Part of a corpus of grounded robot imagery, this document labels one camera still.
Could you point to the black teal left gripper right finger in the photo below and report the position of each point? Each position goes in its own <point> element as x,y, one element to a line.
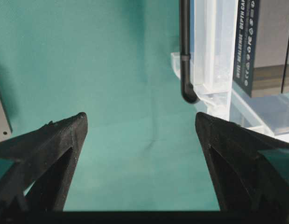
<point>249,171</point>

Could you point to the black teal left gripper left finger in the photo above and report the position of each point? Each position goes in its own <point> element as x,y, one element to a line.
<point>40,167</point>

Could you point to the black box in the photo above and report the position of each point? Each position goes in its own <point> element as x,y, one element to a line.
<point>261,46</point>

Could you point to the clear plastic storage case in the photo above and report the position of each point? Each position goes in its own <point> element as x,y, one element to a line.
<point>212,49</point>

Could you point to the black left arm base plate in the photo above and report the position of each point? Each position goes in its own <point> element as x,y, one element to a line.
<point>5,127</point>

